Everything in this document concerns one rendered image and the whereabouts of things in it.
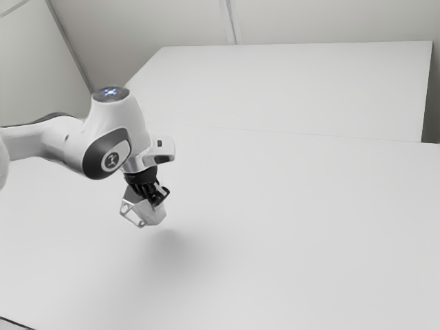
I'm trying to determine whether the faceted mug with angular handle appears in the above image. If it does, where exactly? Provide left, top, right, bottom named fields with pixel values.
left=119, top=186, right=169, bottom=229

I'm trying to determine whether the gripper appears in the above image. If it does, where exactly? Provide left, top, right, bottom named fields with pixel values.
left=124, top=167, right=171, bottom=208

